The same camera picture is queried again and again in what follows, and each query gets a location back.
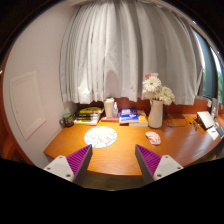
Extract white cylindrical container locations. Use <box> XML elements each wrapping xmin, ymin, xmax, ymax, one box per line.
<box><xmin>104</xmin><ymin>98</ymin><xmax>114</xmax><ymax>117</ymax></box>

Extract white paper card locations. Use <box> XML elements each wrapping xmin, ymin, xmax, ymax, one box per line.
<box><xmin>207</xmin><ymin>127</ymin><xmax>218</xmax><ymax>140</ymax></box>

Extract red flat book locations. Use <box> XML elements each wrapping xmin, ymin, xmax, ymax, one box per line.
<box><xmin>101</xmin><ymin>117</ymin><xmax>119</xmax><ymax>123</ymax></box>

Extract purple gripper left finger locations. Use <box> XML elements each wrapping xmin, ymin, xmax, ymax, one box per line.
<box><xmin>44</xmin><ymin>145</ymin><xmax>93</xmax><ymax>183</ymax></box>

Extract black cable on desk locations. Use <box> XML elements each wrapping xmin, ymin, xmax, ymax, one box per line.
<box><xmin>163</xmin><ymin>113</ymin><xmax>190</xmax><ymax>129</ymax></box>

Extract pink computer mouse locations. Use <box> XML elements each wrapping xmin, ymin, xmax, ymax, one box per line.
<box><xmin>146</xmin><ymin>131</ymin><xmax>161</xmax><ymax>145</ymax></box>

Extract silver laptop on stand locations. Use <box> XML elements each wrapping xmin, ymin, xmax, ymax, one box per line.
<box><xmin>197</xmin><ymin>111</ymin><xmax>214</xmax><ymax>130</ymax></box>

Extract yellow book under blue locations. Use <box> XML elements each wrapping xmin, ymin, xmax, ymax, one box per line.
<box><xmin>130</xmin><ymin>110</ymin><xmax>148</xmax><ymax>127</ymax></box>

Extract white and pink flowers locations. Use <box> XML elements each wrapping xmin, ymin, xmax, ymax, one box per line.
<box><xmin>142</xmin><ymin>73</ymin><xmax>175</xmax><ymax>106</ymax></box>

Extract white ceramic vase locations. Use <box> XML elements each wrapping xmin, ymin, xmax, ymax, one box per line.
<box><xmin>148</xmin><ymin>100</ymin><xmax>163</xmax><ymax>128</ymax></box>

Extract white pleated curtain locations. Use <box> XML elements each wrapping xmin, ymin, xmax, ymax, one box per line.
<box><xmin>60</xmin><ymin>0</ymin><xmax>202</xmax><ymax>105</ymax></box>

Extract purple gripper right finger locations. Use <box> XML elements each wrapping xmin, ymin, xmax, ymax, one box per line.
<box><xmin>135</xmin><ymin>145</ymin><xmax>182</xmax><ymax>183</ymax></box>

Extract stack of dark books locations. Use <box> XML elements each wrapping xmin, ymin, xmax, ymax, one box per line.
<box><xmin>74</xmin><ymin>113</ymin><xmax>100</xmax><ymax>126</ymax></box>

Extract yellow top book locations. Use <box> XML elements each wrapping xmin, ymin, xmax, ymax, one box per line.
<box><xmin>79</xmin><ymin>107</ymin><xmax>102</xmax><ymax>114</ymax></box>

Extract dark green mug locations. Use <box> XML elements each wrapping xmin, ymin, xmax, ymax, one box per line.
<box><xmin>59</xmin><ymin>113</ymin><xmax>74</xmax><ymax>127</ymax></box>

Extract small clear bottle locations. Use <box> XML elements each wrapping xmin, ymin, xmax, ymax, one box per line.
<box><xmin>113</xmin><ymin>102</ymin><xmax>118</xmax><ymax>118</ymax></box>

